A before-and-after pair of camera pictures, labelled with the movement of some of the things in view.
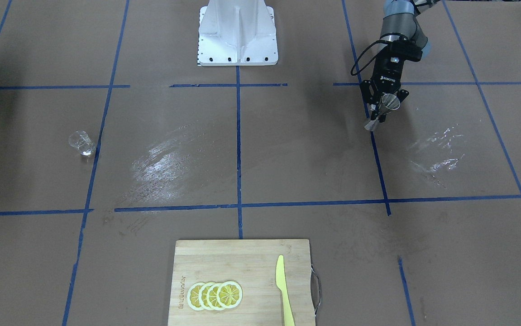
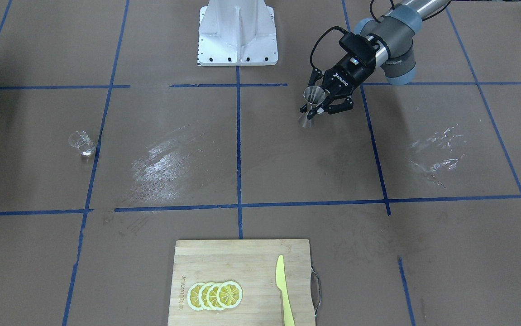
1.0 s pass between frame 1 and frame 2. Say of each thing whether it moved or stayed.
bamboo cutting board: stayed
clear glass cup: stayed
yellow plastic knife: stayed
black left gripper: moved
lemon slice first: stayed
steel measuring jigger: moved
